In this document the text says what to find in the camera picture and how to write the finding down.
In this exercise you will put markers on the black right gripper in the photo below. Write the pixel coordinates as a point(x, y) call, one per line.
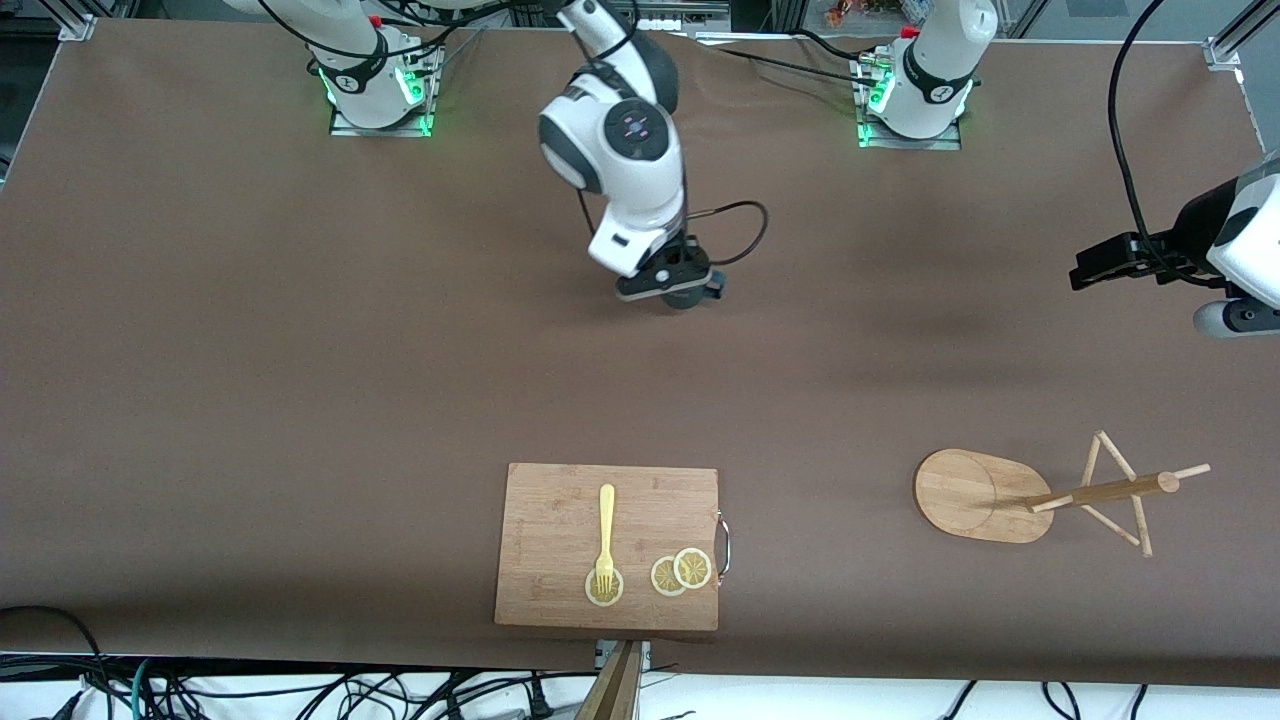
point(688, 296)

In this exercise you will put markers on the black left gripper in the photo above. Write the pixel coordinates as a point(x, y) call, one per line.
point(1178, 247)

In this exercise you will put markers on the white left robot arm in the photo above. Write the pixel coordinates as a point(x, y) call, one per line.
point(940, 60)

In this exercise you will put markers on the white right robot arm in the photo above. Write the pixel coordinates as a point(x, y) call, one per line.
point(630, 130)

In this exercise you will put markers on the wooden cup rack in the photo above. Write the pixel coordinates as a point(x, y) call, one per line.
point(970, 495)

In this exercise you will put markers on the grey power strip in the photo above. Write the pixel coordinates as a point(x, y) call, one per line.
point(690, 15)

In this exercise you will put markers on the yellow plastic fork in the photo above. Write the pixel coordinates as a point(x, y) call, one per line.
point(606, 520)

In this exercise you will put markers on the colourful small items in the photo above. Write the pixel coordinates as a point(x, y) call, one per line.
point(840, 12)

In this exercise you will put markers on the yellow lemon slice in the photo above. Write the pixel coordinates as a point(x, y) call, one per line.
point(604, 601)
point(660, 578)
point(692, 567)

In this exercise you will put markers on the bamboo cutting board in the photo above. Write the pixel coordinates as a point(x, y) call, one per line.
point(550, 540)

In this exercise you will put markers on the wooden beam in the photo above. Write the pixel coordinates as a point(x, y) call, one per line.
point(615, 695)

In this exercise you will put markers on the aluminium frame profile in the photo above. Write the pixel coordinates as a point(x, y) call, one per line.
point(78, 25)
point(1222, 52)

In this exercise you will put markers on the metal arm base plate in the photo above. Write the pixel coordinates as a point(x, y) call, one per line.
point(940, 143)
point(350, 128)

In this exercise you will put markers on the metal bracket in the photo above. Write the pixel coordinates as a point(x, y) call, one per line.
point(604, 652)

